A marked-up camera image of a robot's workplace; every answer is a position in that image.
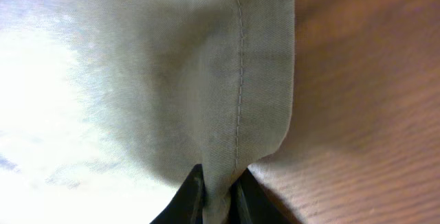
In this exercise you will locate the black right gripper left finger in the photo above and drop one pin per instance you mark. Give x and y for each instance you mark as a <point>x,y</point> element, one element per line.
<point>186,207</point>

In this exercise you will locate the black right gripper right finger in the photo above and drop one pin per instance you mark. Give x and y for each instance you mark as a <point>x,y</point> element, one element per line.
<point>250,204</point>

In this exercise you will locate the khaki shorts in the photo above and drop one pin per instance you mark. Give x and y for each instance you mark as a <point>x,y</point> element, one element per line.
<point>106,105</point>

